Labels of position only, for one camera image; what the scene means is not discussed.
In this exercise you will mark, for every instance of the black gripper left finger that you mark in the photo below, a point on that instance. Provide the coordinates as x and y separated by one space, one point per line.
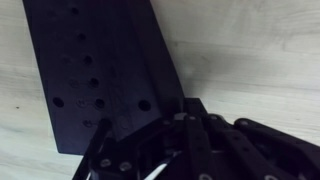
133 150

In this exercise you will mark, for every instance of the black perforated block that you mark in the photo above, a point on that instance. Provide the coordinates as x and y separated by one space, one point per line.
100 66

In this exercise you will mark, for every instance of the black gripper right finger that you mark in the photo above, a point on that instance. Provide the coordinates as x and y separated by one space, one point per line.
240 150

